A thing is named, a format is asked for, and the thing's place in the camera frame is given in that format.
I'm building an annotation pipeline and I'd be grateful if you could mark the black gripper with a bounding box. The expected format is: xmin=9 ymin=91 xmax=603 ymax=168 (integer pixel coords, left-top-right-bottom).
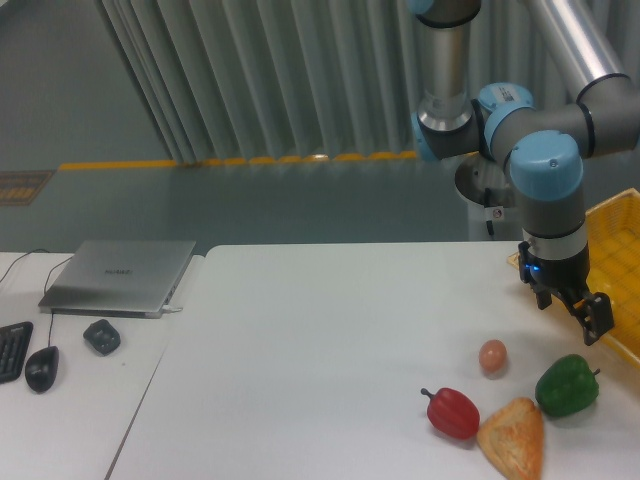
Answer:
xmin=518 ymin=241 xmax=614 ymax=346

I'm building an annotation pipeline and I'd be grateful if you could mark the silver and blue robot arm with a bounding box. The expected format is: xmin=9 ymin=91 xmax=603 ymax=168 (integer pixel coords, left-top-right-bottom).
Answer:
xmin=408 ymin=1 xmax=639 ymax=344

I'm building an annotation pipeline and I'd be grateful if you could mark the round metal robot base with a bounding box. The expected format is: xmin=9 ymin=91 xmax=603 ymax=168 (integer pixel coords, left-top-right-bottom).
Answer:
xmin=454 ymin=154 xmax=515 ymax=208

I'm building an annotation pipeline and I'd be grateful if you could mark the green bell pepper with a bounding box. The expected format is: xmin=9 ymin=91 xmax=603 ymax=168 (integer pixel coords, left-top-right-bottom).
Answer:
xmin=535 ymin=354 xmax=600 ymax=418

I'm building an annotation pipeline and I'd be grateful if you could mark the red bell pepper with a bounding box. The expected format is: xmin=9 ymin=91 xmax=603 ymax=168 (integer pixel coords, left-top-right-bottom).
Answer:
xmin=420 ymin=388 xmax=480 ymax=440

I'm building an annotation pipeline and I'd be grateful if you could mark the yellow plastic basket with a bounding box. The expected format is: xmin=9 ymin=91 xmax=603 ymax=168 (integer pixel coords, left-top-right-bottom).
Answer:
xmin=507 ymin=187 xmax=640 ymax=365

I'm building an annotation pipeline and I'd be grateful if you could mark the brown egg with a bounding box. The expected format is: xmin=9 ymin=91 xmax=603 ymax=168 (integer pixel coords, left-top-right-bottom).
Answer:
xmin=478 ymin=339 xmax=507 ymax=374

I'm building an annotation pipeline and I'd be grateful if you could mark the triangular pastry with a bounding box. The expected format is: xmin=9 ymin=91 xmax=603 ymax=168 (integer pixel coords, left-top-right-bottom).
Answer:
xmin=476 ymin=397 xmax=545 ymax=479

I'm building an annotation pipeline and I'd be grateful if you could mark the grey pleated curtain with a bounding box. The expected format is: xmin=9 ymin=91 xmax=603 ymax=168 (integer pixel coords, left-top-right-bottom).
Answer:
xmin=94 ymin=0 xmax=576 ymax=164

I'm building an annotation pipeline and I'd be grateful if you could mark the silver laptop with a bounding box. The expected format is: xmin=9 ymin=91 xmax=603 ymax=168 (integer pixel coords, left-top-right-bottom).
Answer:
xmin=39 ymin=240 xmax=196 ymax=318

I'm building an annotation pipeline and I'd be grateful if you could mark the small black case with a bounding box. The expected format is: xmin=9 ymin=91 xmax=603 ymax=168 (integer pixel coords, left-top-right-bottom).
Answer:
xmin=83 ymin=319 xmax=121 ymax=356

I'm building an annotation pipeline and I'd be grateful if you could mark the black computer mouse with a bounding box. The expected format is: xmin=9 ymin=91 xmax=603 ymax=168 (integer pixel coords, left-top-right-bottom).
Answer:
xmin=25 ymin=346 xmax=59 ymax=394

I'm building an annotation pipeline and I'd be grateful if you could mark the black keyboard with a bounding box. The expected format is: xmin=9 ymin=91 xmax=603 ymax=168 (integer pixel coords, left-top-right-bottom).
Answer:
xmin=0 ymin=321 xmax=33 ymax=384

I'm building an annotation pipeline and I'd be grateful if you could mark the black mouse cable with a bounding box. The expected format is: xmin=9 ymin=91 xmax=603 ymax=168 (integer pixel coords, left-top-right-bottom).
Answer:
xmin=0 ymin=247 xmax=77 ymax=349

